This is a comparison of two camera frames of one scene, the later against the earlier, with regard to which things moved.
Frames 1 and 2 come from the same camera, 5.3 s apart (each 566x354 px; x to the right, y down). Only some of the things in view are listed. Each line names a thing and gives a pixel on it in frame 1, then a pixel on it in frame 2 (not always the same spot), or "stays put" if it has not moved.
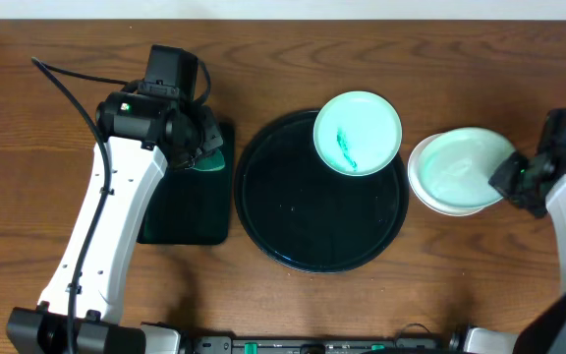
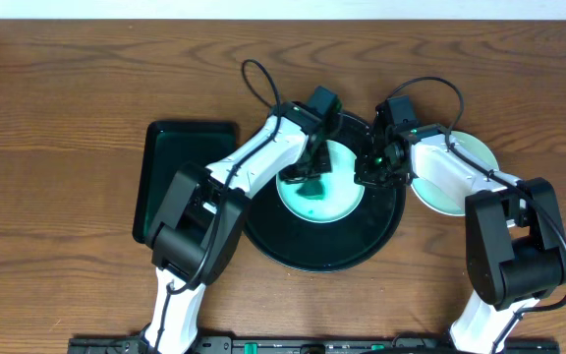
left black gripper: (206, 143) -> (303, 173)
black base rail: (402, 345) stays put
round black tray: (307, 215) stays put
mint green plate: (358, 134) -> (343, 193)
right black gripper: (500, 181) -> (364, 177)
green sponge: (210, 162) -> (311, 190)
